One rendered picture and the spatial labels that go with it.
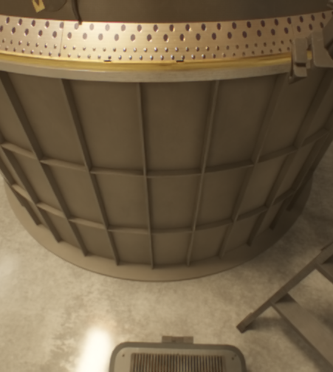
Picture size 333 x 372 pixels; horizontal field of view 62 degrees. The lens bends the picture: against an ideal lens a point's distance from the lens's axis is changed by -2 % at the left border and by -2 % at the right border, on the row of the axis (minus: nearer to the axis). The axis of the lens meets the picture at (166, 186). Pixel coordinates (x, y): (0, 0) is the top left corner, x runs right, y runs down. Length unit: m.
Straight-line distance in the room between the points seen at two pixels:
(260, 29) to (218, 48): 0.12
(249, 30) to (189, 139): 0.33
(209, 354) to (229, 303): 0.41
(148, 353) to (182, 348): 0.13
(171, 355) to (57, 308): 0.67
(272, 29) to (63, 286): 1.46
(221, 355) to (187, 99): 0.94
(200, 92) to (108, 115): 0.26
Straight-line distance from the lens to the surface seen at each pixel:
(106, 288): 1.60
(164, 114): 0.80
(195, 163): 0.95
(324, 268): 1.09
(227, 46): 0.74
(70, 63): 0.73
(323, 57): 0.54
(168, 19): 0.73
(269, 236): 1.79
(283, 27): 0.82
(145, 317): 1.53
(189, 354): 1.24
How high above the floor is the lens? 1.48
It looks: 50 degrees down
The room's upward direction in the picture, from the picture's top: 1 degrees clockwise
